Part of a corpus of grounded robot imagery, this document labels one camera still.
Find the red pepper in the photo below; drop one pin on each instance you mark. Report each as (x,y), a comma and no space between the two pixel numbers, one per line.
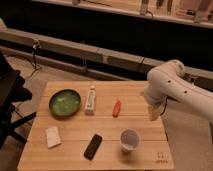
(116,109)

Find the white tube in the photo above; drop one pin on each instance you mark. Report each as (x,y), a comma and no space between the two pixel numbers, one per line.
(90,101)

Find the white paper cup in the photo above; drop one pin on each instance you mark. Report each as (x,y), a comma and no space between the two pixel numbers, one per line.
(129,140)

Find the black remote control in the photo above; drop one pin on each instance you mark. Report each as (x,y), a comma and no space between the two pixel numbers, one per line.
(92,147)

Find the green bowl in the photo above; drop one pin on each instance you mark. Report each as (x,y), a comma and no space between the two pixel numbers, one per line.
(64,103)

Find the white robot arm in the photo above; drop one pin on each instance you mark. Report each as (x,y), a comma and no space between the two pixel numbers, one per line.
(167,80)

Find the wooden folding table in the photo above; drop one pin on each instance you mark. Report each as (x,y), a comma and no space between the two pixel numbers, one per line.
(152,154)

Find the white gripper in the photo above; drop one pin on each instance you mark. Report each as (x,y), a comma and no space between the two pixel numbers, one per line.
(154,112)

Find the black chair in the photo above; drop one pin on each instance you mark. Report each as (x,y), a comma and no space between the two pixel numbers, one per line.
(11,90)

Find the white sponge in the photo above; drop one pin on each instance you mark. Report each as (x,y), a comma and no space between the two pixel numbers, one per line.
(53,137)

